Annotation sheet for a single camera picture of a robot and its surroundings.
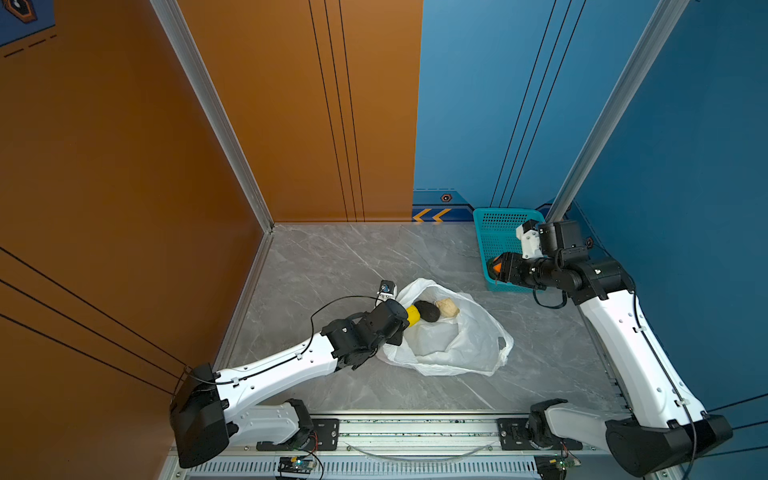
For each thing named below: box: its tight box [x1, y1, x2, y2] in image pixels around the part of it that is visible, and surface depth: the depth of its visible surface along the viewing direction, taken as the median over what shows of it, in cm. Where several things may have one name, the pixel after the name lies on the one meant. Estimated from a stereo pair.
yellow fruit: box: [406, 305, 421, 327], surface depth 92 cm
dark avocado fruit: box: [414, 300, 441, 322], surface depth 93 cm
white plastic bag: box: [378, 278, 514, 376], surface depth 86 cm
